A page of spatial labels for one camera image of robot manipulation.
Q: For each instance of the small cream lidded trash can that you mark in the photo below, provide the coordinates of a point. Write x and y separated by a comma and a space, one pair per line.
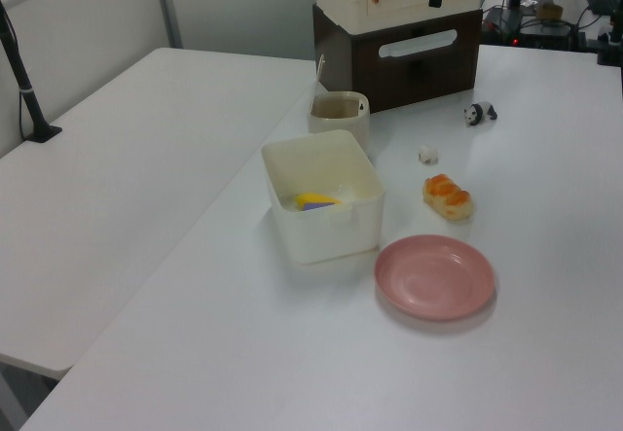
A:
340, 127

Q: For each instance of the open cream plastic storage bin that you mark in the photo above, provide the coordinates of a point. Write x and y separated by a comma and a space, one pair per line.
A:
331, 231

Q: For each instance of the dark brown drawer box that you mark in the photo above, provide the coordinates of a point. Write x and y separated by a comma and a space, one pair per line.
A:
418, 73

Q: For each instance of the small cardboard box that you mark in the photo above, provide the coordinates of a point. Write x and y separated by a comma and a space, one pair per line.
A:
549, 11

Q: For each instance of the small panda figurine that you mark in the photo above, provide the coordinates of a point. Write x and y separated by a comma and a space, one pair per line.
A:
479, 112

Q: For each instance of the crumpled white paper ball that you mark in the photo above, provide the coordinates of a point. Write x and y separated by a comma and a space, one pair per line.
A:
428, 154

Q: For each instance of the toy bread with orange glaze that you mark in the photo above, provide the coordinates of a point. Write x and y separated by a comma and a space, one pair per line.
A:
448, 200

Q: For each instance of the purple and yellow block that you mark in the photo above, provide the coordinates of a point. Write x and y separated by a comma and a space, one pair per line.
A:
316, 201

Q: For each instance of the pink plastic plate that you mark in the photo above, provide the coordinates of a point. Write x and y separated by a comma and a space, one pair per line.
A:
433, 280

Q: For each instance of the black desk clamp mount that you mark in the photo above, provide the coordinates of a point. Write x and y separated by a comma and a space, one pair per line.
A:
611, 42

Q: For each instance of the black camera stand pole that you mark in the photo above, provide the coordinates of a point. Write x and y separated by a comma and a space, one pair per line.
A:
30, 105

